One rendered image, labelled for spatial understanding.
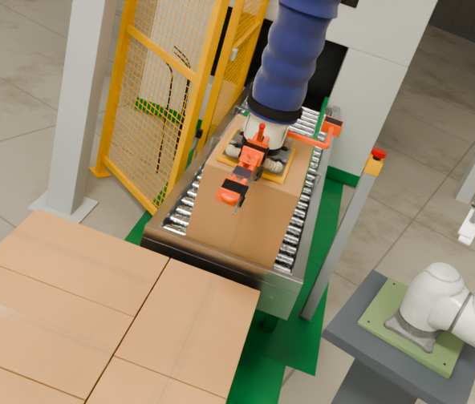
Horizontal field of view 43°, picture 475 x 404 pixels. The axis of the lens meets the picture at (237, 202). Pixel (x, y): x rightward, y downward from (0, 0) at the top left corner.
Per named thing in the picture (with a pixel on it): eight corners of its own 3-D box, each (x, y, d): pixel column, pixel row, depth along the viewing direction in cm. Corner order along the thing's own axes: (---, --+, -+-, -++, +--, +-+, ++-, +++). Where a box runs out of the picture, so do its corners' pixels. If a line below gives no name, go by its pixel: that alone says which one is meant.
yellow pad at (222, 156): (234, 131, 270) (237, 121, 267) (255, 138, 269) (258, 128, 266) (215, 159, 240) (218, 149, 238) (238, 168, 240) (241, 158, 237)
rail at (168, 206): (245, 99, 461) (252, 76, 452) (251, 101, 461) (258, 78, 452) (137, 259, 262) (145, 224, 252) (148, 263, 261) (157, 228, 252)
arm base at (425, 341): (449, 323, 219) (456, 312, 216) (429, 355, 203) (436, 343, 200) (404, 297, 227) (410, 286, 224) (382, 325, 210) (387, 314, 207)
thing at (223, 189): (221, 188, 201) (225, 175, 198) (241, 195, 200) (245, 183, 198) (214, 199, 194) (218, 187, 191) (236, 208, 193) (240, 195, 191)
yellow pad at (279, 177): (274, 145, 268) (277, 135, 266) (294, 152, 268) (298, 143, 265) (259, 176, 239) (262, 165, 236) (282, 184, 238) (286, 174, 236)
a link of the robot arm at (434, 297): (408, 293, 219) (430, 247, 208) (454, 319, 212) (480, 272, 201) (391, 315, 207) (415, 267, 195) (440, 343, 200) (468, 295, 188)
